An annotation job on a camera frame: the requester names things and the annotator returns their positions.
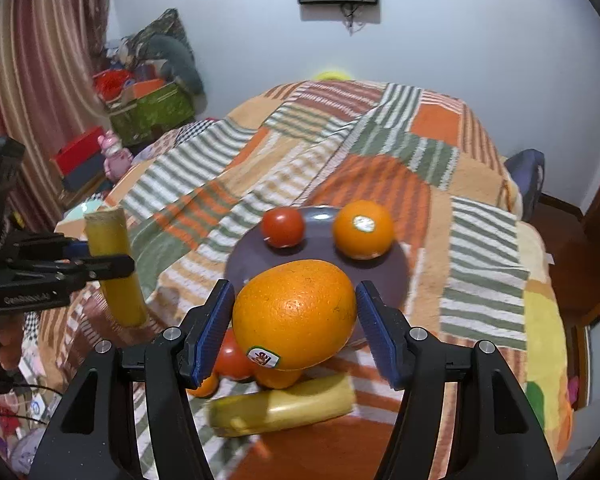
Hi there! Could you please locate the striped patchwork blanket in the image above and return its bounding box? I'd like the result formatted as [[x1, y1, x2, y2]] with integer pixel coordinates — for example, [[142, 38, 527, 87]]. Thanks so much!
[[24, 79, 574, 480]]

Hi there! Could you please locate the striped red curtain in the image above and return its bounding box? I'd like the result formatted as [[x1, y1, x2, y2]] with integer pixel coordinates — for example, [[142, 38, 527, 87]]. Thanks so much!
[[0, 0, 114, 233]]

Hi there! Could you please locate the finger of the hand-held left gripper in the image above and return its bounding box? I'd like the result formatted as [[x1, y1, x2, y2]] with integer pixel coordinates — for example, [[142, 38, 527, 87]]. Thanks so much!
[[55, 254, 135, 284], [15, 232, 90, 262]]

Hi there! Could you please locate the green cardboard box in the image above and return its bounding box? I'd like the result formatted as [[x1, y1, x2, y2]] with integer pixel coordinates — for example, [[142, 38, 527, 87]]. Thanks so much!
[[107, 80, 197, 147]]

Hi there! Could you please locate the grey plush toy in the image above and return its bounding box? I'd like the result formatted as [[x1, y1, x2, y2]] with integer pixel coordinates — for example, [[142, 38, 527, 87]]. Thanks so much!
[[145, 35, 206, 95]]

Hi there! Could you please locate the small orange with white sticker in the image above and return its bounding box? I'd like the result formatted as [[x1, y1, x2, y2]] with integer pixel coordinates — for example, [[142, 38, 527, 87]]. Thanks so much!
[[332, 200, 396, 261]]

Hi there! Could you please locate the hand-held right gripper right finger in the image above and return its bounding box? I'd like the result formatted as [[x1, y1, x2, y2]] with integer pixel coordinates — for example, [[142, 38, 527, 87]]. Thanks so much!
[[355, 280, 561, 480]]

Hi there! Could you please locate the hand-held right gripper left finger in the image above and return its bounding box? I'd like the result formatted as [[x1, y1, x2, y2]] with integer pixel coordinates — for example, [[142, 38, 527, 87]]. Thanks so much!
[[30, 280, 237, 480]]

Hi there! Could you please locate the purple plate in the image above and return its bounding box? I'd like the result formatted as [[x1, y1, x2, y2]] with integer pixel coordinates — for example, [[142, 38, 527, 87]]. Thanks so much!
[[223, 205, 410, 350]]

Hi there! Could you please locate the pink plush toy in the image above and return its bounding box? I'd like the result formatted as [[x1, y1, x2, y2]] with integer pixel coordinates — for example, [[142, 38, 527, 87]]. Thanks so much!
[[97, 130, 134, 179]]

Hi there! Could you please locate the person's left hand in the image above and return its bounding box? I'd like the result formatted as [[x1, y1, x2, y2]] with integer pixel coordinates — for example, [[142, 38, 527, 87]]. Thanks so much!
[[0, 316, 30, 377]]

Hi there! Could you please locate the camouflage pillow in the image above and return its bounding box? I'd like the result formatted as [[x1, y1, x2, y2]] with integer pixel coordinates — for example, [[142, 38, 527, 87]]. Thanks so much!
[[121, 8, 196, 68]]

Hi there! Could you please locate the yellow banana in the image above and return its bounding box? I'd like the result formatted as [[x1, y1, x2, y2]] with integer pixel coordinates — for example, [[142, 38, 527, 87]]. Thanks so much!
[[83, 206, 149, 329], [208, 374, 357, 437]]

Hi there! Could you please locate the yellow-green round object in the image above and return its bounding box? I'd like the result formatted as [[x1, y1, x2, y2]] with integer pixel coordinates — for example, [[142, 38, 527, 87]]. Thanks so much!
[[312, 66, 354, 81]]

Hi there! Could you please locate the dark blue box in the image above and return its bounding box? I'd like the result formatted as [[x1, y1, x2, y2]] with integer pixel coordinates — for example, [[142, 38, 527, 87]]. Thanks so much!
[[60, 157, 109, 194]]

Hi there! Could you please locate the blue chair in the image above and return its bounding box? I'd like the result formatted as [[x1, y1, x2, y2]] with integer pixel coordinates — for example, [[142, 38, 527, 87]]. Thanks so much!
[[504, 149, 547, 222]]

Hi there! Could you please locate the black television cable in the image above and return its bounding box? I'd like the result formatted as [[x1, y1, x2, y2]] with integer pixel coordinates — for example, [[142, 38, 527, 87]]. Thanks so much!
[[340, 2, 362, 37]]

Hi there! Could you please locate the light teal round object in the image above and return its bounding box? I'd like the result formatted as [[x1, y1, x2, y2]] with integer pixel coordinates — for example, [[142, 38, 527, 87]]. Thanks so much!
[[62, 199, 106, 222]]

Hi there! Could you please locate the red plastic item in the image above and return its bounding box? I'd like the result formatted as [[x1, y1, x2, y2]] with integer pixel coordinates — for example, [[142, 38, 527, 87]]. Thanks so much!
[[92, 69, 134, 99]]

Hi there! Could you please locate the large orange with sticker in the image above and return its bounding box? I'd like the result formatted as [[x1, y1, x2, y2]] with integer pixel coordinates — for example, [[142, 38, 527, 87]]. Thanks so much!
[[231, 259, 358, 372]]

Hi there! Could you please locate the red tomato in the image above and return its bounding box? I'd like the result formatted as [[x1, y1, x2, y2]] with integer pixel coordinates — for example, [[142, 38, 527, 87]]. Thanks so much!
[[214, 327, 256, 380], [261, 207, 307, 249]]

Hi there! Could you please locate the red box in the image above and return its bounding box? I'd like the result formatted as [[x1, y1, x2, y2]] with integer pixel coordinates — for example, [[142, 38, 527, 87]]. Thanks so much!
[[50, 127, 106, 177]]

